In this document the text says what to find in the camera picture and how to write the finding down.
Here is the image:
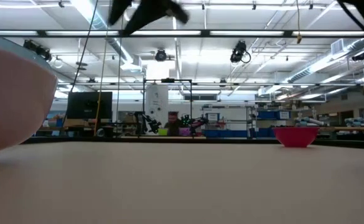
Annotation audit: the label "pale pink bowl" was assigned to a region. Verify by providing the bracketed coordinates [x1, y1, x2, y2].
[0, 30, 59, 164]

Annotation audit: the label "blue bins with labels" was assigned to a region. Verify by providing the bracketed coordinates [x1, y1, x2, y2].
[257, 110, 292, 120]

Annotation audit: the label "black monitor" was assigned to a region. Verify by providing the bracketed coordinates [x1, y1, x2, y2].
[67, 91, 113, 120]

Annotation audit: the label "metal shelf rack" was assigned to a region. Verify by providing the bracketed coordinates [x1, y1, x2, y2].
[201, 105, 254, 139]

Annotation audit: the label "silver air duct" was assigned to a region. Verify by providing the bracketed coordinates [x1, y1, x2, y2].
[288, 38, 364, 83]

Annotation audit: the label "thin black hanging cable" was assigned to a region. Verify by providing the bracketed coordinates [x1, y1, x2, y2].
[70, 0, 100, 93]

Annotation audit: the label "black station frame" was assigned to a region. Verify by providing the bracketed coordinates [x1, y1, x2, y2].
[0, 29, 364, 39]

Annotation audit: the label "black round ceiling fixture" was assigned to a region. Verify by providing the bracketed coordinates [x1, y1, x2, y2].
[154, 48, 168, 62]

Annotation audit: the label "magenta plastic bowl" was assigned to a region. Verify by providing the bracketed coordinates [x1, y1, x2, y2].
[272, 126, 320, 148]

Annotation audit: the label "black overhead camera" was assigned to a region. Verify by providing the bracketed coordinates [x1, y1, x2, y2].
[230, 40, 252, 64]

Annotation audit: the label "hanging cable with yellow plug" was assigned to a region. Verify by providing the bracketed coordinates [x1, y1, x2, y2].
[294, 0, 304, 45]

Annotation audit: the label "person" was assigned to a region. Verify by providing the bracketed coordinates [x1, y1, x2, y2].
[164, 111, 183, 137]

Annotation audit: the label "white pillar with posters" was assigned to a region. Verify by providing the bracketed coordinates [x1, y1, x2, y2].
[145, 84, 170, 127]

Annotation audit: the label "thin black frame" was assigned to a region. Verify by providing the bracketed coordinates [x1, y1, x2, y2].
[142, 78, 194, 138]

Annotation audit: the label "yellow strap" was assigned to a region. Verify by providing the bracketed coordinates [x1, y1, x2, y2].
[93, 30, 108, 136]

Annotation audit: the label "black spotlight cluster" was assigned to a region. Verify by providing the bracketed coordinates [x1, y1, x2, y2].
[22, 39, 53, 62]

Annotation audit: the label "blue storage bins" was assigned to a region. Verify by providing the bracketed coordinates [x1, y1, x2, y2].
[203, 129, 248, 139]

